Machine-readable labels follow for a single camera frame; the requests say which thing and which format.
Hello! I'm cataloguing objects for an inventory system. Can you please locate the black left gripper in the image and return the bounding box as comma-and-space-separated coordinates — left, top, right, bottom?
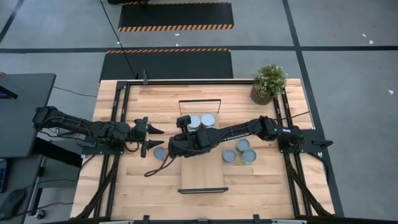
133, 116, 165, 158

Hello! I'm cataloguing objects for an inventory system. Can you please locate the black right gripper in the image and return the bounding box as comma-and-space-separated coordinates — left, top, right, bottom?
167, 115, 206, 158

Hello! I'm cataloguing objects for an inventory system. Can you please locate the tomato print tin can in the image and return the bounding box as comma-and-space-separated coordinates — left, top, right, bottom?
187, 114, 202, 132

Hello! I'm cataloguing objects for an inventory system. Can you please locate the blue rim tin can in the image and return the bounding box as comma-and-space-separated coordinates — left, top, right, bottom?
153, 146, 167, 161

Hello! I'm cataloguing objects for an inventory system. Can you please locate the green dots tin can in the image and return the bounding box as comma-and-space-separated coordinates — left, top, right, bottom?
200, 113, 216, 129

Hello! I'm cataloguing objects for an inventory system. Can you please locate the olive rim tin can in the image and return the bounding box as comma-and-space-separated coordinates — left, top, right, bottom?
222, 149, 237, 164

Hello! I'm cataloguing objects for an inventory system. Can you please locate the corn print tin can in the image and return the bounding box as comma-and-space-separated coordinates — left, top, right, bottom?
236, 138, 251, 153

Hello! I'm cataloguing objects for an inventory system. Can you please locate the grey lid tin can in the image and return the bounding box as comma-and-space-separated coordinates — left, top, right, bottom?
241, 148, 257, 165

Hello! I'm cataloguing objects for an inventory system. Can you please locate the black hazard stripe mat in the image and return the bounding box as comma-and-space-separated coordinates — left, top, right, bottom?
99, 48, 234, 82
117, 1, 235, 33

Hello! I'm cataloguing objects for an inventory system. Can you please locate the potted green plant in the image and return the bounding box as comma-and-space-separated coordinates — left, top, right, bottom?
250, 63, 288, 106

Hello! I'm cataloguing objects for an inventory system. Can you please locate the dark grey desk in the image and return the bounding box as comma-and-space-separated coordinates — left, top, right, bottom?
0, 73, 57, 159

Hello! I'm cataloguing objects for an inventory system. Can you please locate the dark keyboard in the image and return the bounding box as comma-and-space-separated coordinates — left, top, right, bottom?
0, 157, 9, 194

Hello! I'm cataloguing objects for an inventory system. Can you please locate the black computer mouse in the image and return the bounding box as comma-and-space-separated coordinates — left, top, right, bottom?
0, 189, 28, 220

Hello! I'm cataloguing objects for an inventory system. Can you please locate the dark gripper cable loop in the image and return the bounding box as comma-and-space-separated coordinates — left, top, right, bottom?
144, 154, 175, 178

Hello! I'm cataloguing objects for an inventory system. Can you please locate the black aluminium table frame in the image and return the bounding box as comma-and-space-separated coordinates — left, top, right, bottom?
74, 79, 336, 224

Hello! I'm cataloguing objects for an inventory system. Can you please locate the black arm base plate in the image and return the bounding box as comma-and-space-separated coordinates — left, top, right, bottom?
278, 129, 334, 154
81, 142, 125, 156

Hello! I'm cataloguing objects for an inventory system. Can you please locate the wooden shelf black frame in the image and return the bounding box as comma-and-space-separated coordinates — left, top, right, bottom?
177, 98, 229, 194

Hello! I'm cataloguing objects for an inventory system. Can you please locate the thin desk cable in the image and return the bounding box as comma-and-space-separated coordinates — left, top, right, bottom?
52, 86, 98, 98

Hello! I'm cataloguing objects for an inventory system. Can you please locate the black floor cable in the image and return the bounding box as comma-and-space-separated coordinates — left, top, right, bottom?
99, 0, 139, 79

